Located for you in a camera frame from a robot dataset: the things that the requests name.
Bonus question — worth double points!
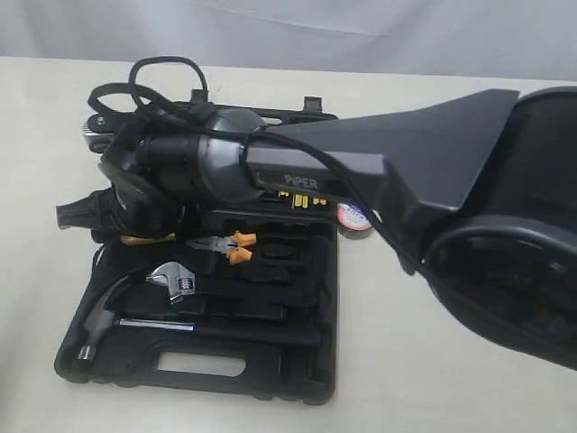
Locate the black electrical tape roll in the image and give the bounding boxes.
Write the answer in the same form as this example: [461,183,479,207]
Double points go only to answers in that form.
[335,203,375,240]

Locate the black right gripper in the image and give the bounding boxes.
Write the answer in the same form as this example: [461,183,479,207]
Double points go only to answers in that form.
[56,125,189,237]

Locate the orange black handled pliers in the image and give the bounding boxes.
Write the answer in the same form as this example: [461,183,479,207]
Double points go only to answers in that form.
[186,231,257,265]

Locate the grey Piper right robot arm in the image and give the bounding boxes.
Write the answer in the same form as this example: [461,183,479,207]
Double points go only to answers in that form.
[56,87,576,369]

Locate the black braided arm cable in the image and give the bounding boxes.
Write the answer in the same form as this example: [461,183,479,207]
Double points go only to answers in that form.
[88,56,429,276]

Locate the black plastic tool case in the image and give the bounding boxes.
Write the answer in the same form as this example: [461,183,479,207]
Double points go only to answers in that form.
[54,83,339,405]

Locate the chrome adjustable wrench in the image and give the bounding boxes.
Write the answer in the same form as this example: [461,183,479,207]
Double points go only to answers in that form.
[144,260,316,309]

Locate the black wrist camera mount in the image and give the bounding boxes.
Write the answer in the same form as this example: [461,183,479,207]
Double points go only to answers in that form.
[82,114,137,156]

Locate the steel claw hammer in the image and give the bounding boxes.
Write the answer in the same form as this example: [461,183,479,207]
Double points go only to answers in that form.
[77,276,322,362]

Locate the yellow tape measure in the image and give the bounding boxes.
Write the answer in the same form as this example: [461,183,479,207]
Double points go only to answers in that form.
[120,233,177,245]

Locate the middle yellow black screwdriver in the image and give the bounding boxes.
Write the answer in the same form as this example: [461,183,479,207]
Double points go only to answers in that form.
[292,194,309,209]

